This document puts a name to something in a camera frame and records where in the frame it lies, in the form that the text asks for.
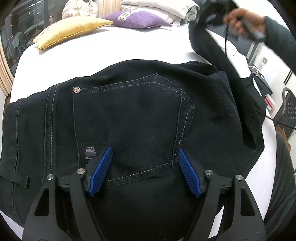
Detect black mesh chair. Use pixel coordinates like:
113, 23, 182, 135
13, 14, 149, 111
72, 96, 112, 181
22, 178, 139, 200
273, 87, 295, 131

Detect white bed sheet mattress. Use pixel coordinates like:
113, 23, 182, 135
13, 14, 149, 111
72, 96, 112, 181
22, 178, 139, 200
1, 26, 275, 240

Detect yellow cushion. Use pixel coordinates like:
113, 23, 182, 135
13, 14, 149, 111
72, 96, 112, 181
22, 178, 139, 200
33, 16, 113, 50

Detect black cable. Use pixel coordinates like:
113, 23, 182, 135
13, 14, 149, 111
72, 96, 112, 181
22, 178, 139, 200
224, 17, 296, 130

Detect beige curtain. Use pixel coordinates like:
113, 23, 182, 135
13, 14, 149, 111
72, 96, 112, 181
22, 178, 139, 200
0, 43, 14, 96

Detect beige puffer jacket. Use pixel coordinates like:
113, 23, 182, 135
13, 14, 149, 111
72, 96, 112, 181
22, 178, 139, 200
62, 0, 98, 19

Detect person's right hand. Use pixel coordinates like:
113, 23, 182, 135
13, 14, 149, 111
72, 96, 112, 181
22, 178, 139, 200
223, 8, 266, 39

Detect purple cushion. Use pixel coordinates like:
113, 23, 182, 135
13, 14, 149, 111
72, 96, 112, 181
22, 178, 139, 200
103, 11, 171, 29

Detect black denim pants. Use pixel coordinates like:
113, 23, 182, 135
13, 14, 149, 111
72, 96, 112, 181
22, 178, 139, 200
1, 24, 266, 240

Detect dark bedside table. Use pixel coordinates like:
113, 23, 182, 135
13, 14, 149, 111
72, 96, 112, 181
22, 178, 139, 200
245, 66, 275, 111

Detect dark sleeved right forearm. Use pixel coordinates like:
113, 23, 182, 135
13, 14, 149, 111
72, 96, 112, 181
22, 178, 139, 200
265, 16, 296, 74

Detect folded beige duvet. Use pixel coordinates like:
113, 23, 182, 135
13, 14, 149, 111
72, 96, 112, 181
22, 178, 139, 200
120, 0, 200, 26

